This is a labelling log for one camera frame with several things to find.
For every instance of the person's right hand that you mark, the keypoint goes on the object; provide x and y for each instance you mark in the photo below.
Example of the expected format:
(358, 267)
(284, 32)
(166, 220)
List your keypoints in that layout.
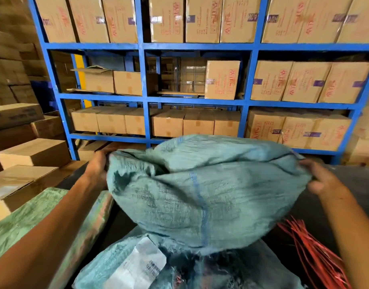
(325, 183)

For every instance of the person's left hand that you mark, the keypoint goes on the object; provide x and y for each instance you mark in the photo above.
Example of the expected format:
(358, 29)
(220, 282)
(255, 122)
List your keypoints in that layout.
(97, 171)

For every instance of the green woven sack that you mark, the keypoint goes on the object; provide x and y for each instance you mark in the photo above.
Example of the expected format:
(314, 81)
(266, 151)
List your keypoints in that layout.
(19, 219)

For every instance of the blue woven sack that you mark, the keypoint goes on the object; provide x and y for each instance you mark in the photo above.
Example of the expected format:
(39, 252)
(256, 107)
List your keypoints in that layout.
(202, 192)

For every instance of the person's left forearm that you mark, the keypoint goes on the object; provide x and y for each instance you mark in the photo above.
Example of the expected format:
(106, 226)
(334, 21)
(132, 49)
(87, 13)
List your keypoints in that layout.
(46, 237)

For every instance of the person's right forearm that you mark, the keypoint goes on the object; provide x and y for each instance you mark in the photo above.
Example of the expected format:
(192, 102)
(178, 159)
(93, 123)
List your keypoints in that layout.
(355, 231)

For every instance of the tall stack of printed cartons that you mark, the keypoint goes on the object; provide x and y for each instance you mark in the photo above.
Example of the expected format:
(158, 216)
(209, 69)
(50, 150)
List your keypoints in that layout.
(364, 150)

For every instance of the pile of brown cardboard boxes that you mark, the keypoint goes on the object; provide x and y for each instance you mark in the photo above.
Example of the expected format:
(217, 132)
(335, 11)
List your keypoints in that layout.
(34, 153)

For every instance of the rows of red printed boxes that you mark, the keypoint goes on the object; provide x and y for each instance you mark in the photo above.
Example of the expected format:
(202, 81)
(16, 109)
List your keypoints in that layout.
(304, 84)

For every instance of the white paper label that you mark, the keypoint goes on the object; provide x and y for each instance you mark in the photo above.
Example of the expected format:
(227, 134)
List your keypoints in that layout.
(139, 264)

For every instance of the flat cardboard sheet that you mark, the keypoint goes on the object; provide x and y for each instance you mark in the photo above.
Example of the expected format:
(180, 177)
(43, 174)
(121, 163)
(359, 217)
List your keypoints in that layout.
(178, 93)

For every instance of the blue metal shelf rack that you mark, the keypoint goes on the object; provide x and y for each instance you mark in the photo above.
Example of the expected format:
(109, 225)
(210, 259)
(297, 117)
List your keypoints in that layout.
(199, 46)

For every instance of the yellow vertical post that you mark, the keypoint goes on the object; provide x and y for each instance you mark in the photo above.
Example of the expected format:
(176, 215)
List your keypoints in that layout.
(79, 61)

